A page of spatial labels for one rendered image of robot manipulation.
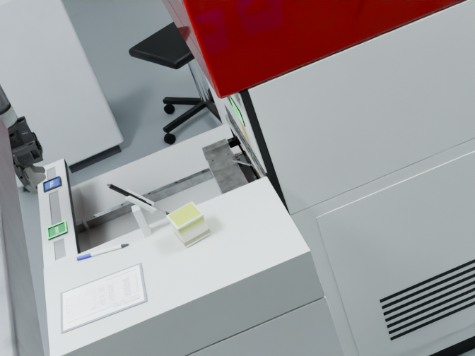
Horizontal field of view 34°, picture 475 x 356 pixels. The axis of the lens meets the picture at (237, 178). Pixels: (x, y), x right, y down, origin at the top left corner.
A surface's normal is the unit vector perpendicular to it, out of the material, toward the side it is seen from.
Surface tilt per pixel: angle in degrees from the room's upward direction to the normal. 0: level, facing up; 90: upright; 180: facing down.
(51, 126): 90
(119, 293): 0
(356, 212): 90
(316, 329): 90
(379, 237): 90
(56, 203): 0
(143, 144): 0
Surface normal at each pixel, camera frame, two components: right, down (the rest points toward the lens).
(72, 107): 0.31, 0.46
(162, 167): -0.29, -0.79
